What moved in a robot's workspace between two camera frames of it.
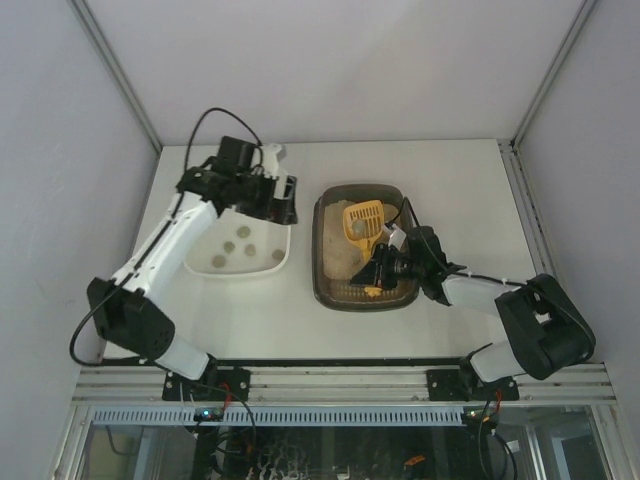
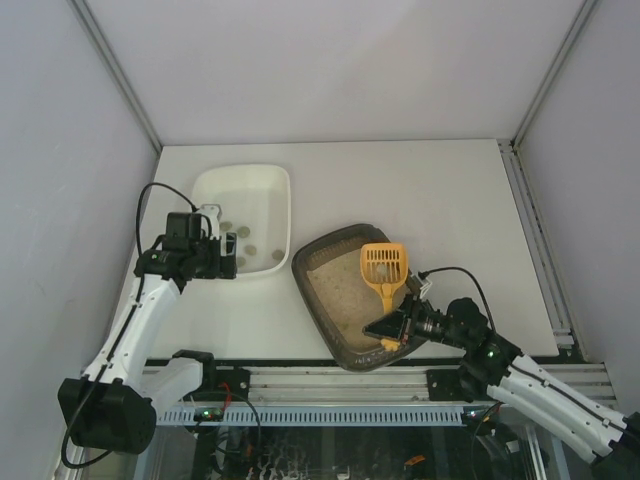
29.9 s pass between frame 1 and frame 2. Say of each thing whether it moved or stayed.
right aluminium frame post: stayed
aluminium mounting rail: stayed
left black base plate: stayed
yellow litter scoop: moved
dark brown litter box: moved
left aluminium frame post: stayed
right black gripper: moved
